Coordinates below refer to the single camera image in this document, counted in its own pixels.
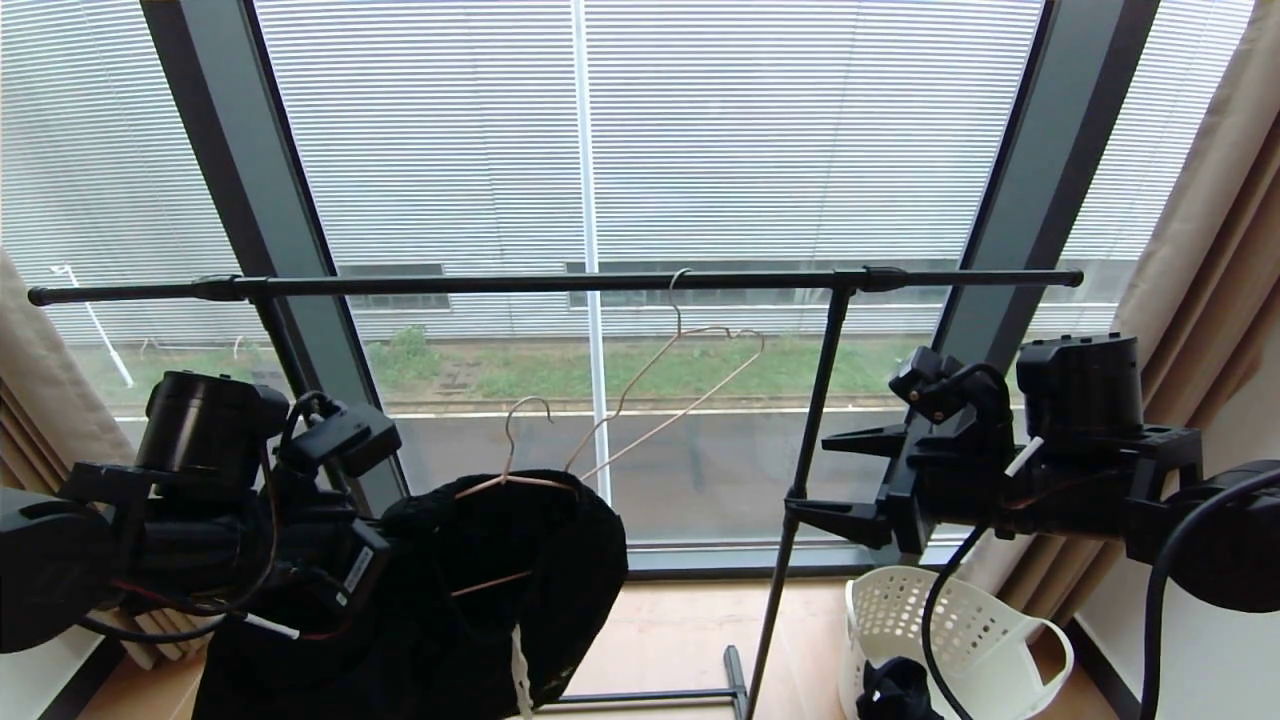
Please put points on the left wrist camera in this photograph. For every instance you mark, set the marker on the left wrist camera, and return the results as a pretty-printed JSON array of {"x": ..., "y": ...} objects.
[{"x": 340, "y": 440}]

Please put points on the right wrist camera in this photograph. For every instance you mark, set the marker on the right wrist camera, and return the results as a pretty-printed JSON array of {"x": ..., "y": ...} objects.
[{"x": 945, "y": 390}]

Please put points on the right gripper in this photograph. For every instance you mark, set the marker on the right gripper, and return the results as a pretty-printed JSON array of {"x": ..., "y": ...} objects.
[{"x": 960, "y": 495}]

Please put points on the black shorts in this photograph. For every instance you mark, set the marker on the black shorts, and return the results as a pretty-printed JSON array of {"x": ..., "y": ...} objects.
[{"x": 540, "y": 560}]

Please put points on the pink clothes hanger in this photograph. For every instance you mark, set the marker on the pink clothes hanger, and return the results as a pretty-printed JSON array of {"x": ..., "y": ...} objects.
[
  {"x": 511, "y": 440},
  {"x": 640, "y": 375}
]

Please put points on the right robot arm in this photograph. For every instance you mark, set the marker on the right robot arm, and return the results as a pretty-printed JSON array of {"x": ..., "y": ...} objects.
[{"x": 1080, "y": 390}]

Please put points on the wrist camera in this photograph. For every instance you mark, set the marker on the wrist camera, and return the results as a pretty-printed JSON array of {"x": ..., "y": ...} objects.
[
  {"x": 945, "y": 390},
  {"x": 340, "y": 440}
]

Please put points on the beige curtain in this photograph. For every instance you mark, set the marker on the beige curtain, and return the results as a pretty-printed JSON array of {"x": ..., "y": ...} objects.
[
  {"x": 50, "y": 390},
  {"x": 1220, "y": 200}
]

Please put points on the black clothes rack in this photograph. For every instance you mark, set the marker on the black clothes rack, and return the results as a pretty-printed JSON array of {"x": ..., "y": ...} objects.
[{"x": 500, "y": 284}]

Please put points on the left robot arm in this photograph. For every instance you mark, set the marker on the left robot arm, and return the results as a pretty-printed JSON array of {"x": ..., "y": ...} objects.
[{"x": 50, "y": 560}]

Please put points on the white laundry basket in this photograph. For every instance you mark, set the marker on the white laundry basket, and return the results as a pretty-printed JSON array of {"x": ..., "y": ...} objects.
[{"x": 985, "y": 630}]

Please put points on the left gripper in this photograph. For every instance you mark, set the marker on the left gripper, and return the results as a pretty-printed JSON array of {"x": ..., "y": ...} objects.
[{"x": 320, "y": 570}]

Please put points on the black garment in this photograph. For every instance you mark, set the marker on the black garment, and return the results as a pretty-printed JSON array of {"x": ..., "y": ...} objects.
[{"x": 895, "y": 695}]

